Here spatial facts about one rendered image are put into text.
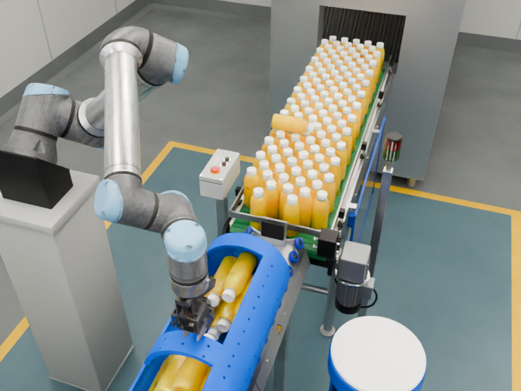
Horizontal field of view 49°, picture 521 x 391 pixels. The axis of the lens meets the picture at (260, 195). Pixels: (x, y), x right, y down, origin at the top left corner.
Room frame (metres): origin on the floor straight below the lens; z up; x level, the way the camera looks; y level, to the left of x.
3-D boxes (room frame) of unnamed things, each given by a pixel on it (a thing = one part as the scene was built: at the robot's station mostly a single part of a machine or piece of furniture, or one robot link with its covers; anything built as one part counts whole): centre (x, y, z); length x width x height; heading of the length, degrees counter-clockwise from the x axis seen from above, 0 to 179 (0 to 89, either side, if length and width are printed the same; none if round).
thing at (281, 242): (1.56, -0.05, 0.99); 0.10 x 0.02 x 0.12; 72
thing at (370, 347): (1.00, -0.35, 1.03); 0.28 x 0.28 x 0.01
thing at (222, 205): (1.85, 0.16, 0.50); 0.04 x 0.04 x 1.00; 72
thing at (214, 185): (1.85, 0.16, 1.05); 0.20 x 0.10 x 0.10; 162
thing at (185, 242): (0.91, 0.17, 1.54); 0.10 x 0.09 x 0.12; 19
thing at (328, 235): (1.55, -0.25, 0.95); 0.10 x 0.07 x 0.10; 72
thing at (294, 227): (1.64, -0.07, 0.96); 0.40 x 0.01 x 0.03; 72
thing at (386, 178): (1.82, -0.51, 0.55); 0.04 x 0.04 x 1.10; 72
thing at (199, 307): (0.90, 0.17, 1.37); 0.09 x 0.08 x 0.12; 162
